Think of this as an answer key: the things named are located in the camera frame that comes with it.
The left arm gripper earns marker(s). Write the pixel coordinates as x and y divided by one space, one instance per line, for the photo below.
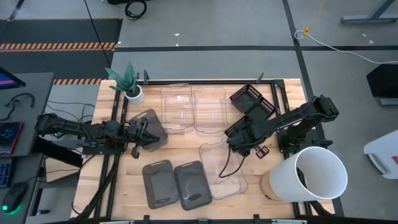
143 137

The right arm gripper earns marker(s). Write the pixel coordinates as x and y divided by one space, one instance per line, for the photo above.
244 140

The smoky grey plastic bin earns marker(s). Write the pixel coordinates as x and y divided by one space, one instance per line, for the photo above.
192 183
154 119
160 186

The clear plastic bin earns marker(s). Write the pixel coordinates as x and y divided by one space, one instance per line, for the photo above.
210 112
177 112
227 186

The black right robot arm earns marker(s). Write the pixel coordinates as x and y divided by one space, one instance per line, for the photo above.
295 116

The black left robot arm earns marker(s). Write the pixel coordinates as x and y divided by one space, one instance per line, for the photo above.
62 127

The round cork base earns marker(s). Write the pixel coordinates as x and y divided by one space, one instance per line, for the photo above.
265 186

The large white cylinder bucket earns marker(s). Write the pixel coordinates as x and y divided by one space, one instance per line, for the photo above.
283 183

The white plant pot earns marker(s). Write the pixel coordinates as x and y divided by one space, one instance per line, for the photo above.
136 98

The green artificial plant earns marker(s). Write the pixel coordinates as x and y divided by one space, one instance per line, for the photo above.
126 81

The black flat panel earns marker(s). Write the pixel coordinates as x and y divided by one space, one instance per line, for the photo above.
59 152

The grey desk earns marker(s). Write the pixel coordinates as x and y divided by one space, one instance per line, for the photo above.
37 93

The grey metal foot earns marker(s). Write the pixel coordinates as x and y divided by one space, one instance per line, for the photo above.
388 102

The black hazard-striped floor mat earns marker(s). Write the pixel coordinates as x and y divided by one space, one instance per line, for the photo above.
62 31

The black box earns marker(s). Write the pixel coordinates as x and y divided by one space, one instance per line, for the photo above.
384 81

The red-edged tablet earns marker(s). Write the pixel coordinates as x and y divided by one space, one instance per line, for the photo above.
9 137

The black computer mouse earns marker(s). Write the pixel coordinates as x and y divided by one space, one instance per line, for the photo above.
14 196

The black keyboard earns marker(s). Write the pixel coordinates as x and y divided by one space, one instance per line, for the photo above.
4 172

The computer monitor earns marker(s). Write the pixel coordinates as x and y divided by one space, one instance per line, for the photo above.
7 81

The grey metal table leg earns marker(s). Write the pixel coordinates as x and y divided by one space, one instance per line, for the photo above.
367 19

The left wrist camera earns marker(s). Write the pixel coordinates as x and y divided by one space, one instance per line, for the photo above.
133 125

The black frame bracket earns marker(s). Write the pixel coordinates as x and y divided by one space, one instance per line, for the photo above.
260 78
146 218
145 77
256 217

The black aluminium table frame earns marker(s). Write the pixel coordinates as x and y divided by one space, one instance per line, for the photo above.
202 82

